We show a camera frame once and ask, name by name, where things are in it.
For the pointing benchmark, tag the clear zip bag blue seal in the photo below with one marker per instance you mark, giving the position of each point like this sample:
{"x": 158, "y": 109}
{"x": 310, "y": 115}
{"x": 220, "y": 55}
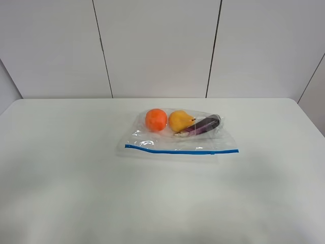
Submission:
{"x": 138, "y": 141}

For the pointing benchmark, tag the purple eggplant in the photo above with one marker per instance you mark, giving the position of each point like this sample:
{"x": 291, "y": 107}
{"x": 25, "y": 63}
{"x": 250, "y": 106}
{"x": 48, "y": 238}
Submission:
{"x": 207, "y": 124}

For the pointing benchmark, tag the yellow pear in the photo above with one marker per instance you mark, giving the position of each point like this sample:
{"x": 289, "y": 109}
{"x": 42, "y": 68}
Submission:
{"x": 180, "y": 120}

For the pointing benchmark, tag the orange fruit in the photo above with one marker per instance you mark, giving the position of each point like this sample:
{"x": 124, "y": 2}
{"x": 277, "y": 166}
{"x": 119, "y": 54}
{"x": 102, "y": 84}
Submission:
{"x": 156, "y": 120}

